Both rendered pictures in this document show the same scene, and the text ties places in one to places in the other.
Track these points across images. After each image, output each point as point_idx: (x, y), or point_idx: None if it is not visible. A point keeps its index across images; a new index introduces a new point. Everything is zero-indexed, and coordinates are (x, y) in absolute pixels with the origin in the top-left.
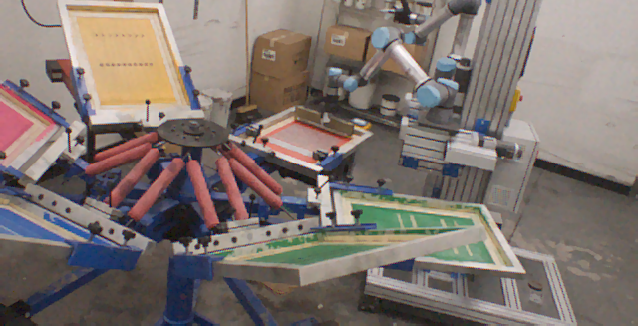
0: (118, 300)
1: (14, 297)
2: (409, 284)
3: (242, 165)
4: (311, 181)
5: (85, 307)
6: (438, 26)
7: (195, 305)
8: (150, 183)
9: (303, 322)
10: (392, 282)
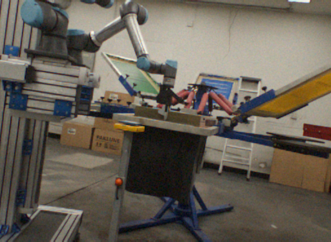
0: (242, 241)
1: (290, 240)
2: (44, 209)
3: (178, 92)
4: (158, 191)
5: (253, 237)
6: None
7: (195, 232)
8: None
9: (122, 225)
10: (59, 209)
